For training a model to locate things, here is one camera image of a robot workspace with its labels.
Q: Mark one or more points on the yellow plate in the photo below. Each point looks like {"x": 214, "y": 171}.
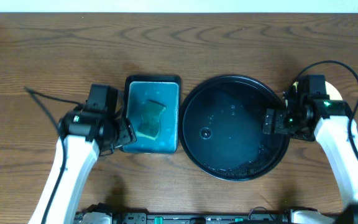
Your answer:
{"x": 333, "y": 93}

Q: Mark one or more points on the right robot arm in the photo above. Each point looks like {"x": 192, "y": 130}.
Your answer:
{"x": 328, "y": 121}

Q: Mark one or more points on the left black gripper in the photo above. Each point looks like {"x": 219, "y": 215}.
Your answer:
{"x": 127, "y": 132}

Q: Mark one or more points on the black round tray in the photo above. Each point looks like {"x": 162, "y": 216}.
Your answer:
{"x": 221, "y": 128}

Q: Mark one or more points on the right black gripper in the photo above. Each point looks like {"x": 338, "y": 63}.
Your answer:
{"x": 278, "y": 126}

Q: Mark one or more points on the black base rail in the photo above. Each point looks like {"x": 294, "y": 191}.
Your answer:
{"x": 102, "y": 213}

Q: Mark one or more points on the green yellow sponge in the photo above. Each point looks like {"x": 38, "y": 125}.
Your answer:
{"x": 151, "y": 115}

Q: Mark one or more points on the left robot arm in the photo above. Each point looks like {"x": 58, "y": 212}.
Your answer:
{"x": 83, "y": 136}

